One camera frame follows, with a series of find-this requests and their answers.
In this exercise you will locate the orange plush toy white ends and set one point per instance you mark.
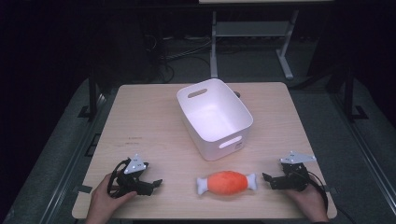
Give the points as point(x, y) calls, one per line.
point(227, 183)

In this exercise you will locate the white metal desk frame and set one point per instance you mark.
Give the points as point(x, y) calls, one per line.
point(252, 29)

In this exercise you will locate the black metal stand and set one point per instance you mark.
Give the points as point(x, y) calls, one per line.
point(349, 93)
point(92, 90)

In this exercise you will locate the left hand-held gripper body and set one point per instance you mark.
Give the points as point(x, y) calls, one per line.
point(134, 174)

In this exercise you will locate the person's right hand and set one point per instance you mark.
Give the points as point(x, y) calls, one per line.
point(308, 202)

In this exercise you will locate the grey tape strip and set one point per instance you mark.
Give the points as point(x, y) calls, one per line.
point(332, 189)
point(84, 188)

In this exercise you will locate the white plastic bin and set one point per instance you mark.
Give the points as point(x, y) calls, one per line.
point(214, 121)

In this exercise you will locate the small dark round object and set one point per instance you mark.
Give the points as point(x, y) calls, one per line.
point(237, 93)

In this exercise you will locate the person's left hand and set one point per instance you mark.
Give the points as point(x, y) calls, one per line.
point(102, 202)

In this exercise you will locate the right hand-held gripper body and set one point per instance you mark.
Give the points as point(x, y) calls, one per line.
point(292, 177)

